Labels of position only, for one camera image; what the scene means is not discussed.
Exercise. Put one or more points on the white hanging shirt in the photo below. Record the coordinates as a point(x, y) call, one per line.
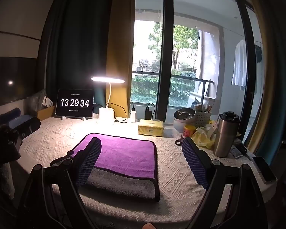
point(239, 64)

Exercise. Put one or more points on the cardboard box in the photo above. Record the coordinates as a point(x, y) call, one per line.
point(46, 113)

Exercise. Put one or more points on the black television screen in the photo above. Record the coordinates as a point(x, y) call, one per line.
point(12, 81)

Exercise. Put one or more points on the balcony railing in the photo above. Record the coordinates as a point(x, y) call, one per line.
point(181, 76)

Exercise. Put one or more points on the person's right hand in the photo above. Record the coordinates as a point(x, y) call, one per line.
point(149, 226)

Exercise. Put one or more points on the white charger plug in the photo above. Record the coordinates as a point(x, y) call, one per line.
point(133, 116)

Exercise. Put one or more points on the yellow and teal curtain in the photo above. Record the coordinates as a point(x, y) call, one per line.
point(271, 88)

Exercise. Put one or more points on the dark hanging garment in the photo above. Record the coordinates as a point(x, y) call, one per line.
point(258, 53)

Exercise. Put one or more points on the white desk lamp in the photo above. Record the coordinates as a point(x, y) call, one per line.
point(106, 115)

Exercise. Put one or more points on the white pot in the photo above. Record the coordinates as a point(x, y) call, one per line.
point(181, 126)

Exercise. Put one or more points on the mustard yellow curtain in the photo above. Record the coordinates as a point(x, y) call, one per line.
point(120, 40)

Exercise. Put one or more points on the yellow plastic bag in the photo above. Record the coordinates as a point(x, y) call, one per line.
point(203, 139)

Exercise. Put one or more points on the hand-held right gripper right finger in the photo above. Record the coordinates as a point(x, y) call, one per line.
point(195, 162)

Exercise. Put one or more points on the black scissors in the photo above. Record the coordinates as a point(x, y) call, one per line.
point(179, 141)

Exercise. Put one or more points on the purple and grey towel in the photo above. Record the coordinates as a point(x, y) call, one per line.
point(126, 155)

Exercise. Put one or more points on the grey fuzzy cloth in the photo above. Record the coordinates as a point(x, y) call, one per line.
point(6, 181)

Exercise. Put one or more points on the clear plastic bag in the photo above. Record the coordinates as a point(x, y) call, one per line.
point(35, 101)

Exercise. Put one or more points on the dark green curtain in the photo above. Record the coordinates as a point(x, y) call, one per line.
point(73, 40)

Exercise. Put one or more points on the smartphone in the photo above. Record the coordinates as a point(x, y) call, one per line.
point(264, 170)

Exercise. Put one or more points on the white perforated basket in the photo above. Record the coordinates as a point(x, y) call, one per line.
point(202, 119)

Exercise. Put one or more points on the yellow tissue pack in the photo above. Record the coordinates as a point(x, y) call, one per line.
point(150, 127)

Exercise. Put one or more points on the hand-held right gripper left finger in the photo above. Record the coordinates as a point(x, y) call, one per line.
point(88, 164)

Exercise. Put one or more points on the red and yellow can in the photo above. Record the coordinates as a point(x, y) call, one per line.
point(189, 131)

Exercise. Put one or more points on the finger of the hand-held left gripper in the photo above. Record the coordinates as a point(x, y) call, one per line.
point(26, 125)

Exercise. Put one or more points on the stainless steel thermos bottle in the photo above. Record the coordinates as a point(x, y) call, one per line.
point(225, 136)

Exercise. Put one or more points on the white tablet stand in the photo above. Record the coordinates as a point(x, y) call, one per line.
point(87, 118)

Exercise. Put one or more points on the stainless steel bowl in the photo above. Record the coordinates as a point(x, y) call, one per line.
point(184, 114)

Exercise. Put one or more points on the tablet with clock display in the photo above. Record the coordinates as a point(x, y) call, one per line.
point(74, 103)

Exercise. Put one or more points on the white textured tablecloth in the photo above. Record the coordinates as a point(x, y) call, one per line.
point(171, 162)

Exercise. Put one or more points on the black power bank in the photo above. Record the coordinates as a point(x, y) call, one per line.
point(148, 114)

